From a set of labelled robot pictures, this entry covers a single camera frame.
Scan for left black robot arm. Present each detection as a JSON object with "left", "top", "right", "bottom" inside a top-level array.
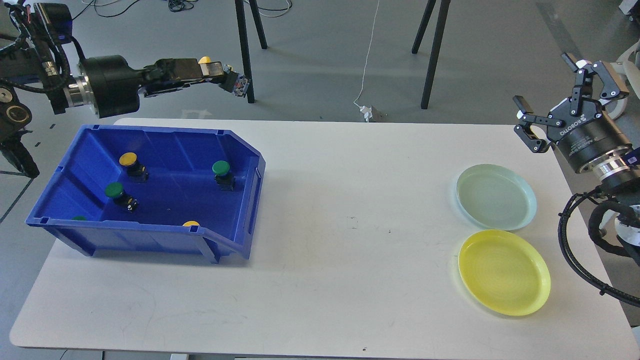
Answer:
[{"left": 1, "top": 0, "right": 247, "bottom": 179}]

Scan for yellow button front edge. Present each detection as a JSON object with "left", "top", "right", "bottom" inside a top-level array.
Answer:
[{"left": 182, "top": 220, "right": 201, "bottom": 227}]

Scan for left black tripod legs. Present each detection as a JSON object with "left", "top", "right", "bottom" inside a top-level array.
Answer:
[{"left": 234, "top": 0, "right": 268, "bottom": 104}]

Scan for yellow button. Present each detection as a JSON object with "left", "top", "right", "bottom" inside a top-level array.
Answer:
[
  {"left": 198, "top": 56, "right": 251, "bottom": 98},
  {"left": 118, "top": 152, "right": 149, "bottom": 183}
]

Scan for black tripod legs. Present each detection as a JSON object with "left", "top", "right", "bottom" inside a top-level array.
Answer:
[
  {"left": 234, "top": 0, "right": 268, "bottom": 104},
  {"left": 411, "top": 0, "right": 451, "bottom": 110}
]

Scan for light green plate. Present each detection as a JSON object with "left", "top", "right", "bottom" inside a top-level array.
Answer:
[{"left": 454, "top": 163, "right": 538, "bottom": 231}]

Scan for right black tripod legs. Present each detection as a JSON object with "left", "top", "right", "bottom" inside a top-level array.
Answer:
[{"left": 411, "top": 0, "right": 451, "bottom": 110}]

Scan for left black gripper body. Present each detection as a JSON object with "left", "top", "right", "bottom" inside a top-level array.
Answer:
[{"left": 80, "top": 55, "right": 162, "bottom": 118}]

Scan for blue plastic bin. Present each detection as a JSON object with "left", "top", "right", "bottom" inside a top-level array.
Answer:
[{"left": 25, "top": 124, "right": 266, "bottom": 264}]

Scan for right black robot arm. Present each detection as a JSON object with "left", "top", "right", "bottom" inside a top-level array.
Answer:
[{"left": 513, "top": 52, "right": 640, "bottom": 307}]

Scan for yellow plate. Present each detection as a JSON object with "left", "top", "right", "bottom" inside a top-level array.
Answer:
[{"left": 457, "top": 229, "right": 552, "bottom": 317}]

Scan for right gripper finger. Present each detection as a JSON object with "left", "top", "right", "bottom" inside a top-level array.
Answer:
[
  {"left": 513, "top": 95, "right": 567, "bottom": 154},
  {"left": 561, "top": 52, "right": 630, "bottom": 119}
]

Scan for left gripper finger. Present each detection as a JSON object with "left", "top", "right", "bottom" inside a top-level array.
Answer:
[
  {"left": 154, "top": 58, "right": 203, "bottom": 81},
  {"left": 142, "top": 80, "right": 200, "bottom": 98}
]

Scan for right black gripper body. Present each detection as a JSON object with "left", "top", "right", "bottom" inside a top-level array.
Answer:
[{"left": 547, "top": 98, "right": 633, "bottom": 174}]

